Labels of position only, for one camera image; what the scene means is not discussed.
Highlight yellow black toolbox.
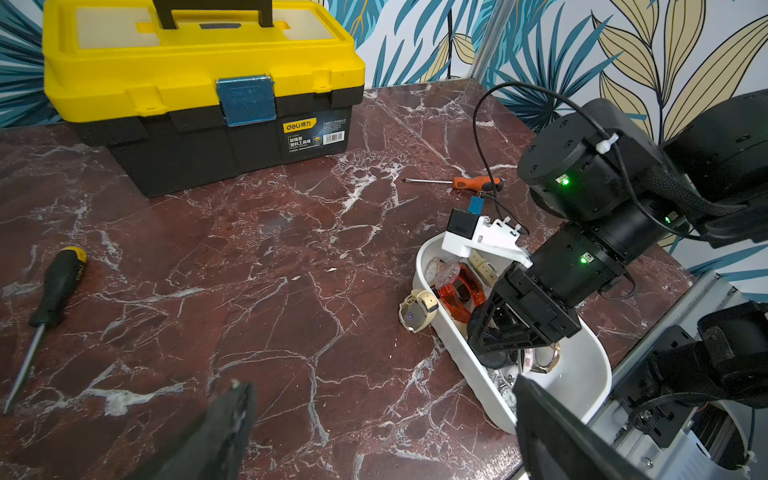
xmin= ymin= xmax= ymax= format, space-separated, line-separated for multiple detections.
xmin=42 ymin=1 xmax=365 ymax=197

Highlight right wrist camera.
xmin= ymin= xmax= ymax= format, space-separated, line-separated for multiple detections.
xmin=441 ymin=196 xmax=533 ymax=268

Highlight dark strap rose gold watch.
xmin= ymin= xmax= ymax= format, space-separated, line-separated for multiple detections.
xmin=519 ymin=343 xmax=561 ymax=375

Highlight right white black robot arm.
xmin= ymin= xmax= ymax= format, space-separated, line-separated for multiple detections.
xmin=468 ymin=91 xmax=767 ymax=368

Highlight white plastic storage tray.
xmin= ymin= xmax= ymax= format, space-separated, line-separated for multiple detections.
xmin=411 ymin=232 xmax=614 ymax=436

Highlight small beige watch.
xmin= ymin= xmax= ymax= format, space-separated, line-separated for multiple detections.
xmin=398 ymin=289 xmax=439 ymax=333

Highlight silver pendant chain watch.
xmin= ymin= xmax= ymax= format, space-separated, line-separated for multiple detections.
xmin=489 ymin=366 xmax=519 ymax=411

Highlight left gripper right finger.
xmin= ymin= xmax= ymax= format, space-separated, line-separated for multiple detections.
xmin=513 ymin=377 xmax=645 ymax=480

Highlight right aluminium corner post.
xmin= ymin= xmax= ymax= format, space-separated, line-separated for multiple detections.
xmin=469 ymin=0 xmax=518 ymax=84

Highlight red transparent watch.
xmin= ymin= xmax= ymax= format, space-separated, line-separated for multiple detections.
xmin=437 ymin=262 xmax=486 ymax=324

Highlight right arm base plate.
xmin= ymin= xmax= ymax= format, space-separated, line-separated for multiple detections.
xmin=612 ymin=325 xmax=694 ymax=448

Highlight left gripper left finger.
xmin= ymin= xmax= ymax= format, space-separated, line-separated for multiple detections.
xmin=127 ymin=380 xmax=257 ymax=479

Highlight orange handled screwdriver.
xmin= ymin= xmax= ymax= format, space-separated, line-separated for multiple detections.
xmin=402 ymin=176 xmax=504 ymax=192

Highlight black band watch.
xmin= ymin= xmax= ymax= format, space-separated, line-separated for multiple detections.
xmin=474 ymin=330 xmax=520 ymax=370

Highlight pink beige strap watch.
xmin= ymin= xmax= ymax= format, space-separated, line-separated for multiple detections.
xmin=425 ymin=258 xmax=461 ymax=291

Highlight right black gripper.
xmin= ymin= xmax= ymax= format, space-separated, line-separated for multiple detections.
xmin=468 ymin=227 xmax=627 ymax=354

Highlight black handled screwdriver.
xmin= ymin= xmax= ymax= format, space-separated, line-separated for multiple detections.
xmin=3 ymin=247 xmax=87 ymax=415

